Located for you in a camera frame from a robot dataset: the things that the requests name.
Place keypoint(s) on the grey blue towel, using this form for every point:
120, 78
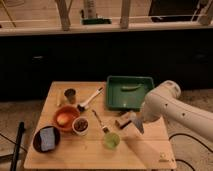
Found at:
137, 123

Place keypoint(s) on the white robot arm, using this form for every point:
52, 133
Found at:
163, 100

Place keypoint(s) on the green pepper in tray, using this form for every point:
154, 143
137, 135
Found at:
130, 88

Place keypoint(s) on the green plastic tray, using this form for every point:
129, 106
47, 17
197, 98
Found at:
127, 100

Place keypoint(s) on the dark metal cup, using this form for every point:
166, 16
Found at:
70, 94

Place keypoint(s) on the wooden block eraser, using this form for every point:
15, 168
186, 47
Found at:
123, 120

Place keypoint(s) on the orange bowl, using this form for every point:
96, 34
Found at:
72, 112

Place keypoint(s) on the small fork brush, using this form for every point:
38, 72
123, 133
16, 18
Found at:
104, 128

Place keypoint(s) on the white cup with contents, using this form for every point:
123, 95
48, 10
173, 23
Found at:
80, 126

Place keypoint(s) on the yellow fruit in bowl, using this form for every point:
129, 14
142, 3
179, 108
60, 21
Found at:
62, 119

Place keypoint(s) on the green plastic cup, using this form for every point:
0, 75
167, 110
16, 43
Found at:
111, 140

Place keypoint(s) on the green box on shelf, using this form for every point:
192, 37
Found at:
94, 21

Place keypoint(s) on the blue sponge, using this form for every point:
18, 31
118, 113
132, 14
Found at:
47, 139

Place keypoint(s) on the black pole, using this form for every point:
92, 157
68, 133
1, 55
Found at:
17, 146

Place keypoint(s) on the white handled dish brush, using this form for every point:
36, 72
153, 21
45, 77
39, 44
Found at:
84, 105

